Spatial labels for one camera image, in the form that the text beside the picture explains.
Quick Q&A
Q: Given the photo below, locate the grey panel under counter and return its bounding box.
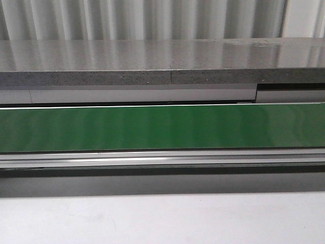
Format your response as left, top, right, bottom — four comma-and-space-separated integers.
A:
1, 83, 324, 105

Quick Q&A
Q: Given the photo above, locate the aluminium near conveyor rail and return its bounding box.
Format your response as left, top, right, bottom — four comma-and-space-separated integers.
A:
1, 148, 324, 169

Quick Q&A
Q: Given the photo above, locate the green conveyor belt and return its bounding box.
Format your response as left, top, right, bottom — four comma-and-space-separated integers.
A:
1, 103, 324, 153

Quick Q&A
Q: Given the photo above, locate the white pleated curtain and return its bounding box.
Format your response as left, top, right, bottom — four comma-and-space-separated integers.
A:
1, 1, 324, 40

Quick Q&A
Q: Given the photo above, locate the grey far conveyor rail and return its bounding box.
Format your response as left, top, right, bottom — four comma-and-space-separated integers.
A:
1, 102, 324, 110

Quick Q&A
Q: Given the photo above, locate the grey speckled stone counter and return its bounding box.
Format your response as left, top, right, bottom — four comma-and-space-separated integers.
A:
1, 38, 324, 87

